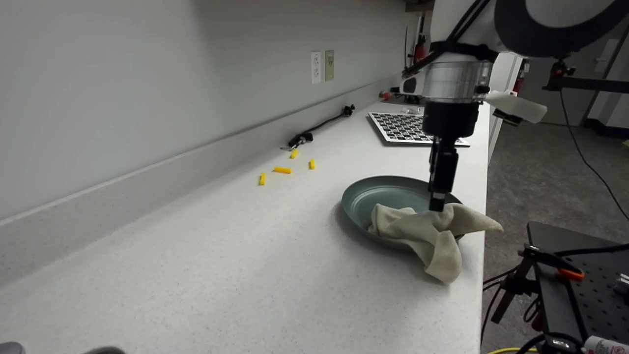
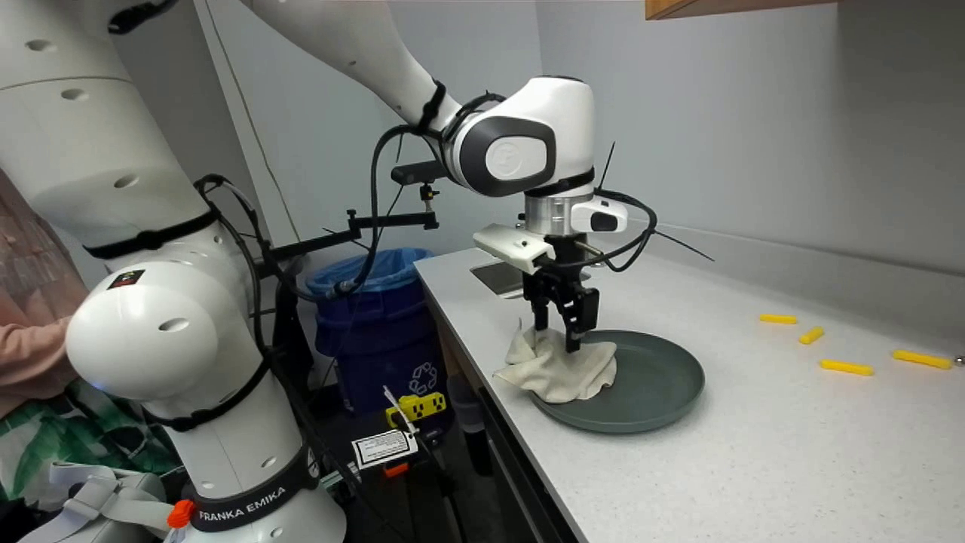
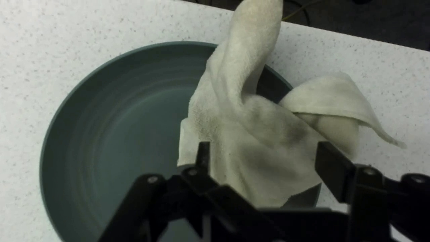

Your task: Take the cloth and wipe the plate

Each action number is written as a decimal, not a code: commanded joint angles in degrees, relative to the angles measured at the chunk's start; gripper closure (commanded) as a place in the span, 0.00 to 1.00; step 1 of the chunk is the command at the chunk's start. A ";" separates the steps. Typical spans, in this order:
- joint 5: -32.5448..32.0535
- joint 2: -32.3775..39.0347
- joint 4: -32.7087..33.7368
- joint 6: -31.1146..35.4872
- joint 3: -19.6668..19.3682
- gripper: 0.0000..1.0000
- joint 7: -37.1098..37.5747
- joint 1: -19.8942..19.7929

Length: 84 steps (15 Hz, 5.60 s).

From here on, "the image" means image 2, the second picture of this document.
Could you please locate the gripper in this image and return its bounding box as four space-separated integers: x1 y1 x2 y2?
522 235 602 354

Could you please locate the beige cloth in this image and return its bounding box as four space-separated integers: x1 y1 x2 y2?
493 320 618 405

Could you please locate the grey-green plate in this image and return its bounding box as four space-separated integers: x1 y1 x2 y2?
528 329 706 435

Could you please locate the yellow power strip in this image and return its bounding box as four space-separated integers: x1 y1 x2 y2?
384 391 448 430

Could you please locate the blue recycling bin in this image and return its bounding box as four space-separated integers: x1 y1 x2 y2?
305 247 454 417

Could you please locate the white paper tag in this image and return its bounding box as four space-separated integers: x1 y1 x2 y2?
351 428 420 472

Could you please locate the person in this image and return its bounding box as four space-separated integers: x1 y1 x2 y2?
0 167 183 508

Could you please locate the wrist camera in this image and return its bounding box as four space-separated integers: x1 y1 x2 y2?
473 223 556 275

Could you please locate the camera on mount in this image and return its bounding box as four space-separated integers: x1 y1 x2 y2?
256 159 452 393

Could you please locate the white headset with straps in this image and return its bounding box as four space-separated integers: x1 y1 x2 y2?
14 461 198 543

